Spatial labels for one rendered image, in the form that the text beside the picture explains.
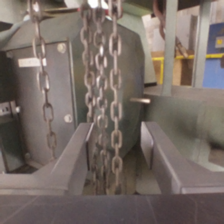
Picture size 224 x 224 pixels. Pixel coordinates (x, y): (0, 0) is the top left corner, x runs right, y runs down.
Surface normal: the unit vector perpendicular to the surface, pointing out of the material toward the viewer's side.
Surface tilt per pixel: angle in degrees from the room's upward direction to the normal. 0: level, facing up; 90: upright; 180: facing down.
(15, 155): 90
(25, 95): 90
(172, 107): 90
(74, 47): 90
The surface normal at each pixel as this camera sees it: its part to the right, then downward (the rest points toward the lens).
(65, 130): -0.48, 0.24
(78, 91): 0.87, 0.11
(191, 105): -0.75, 0.19
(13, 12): 0.66, 0.19
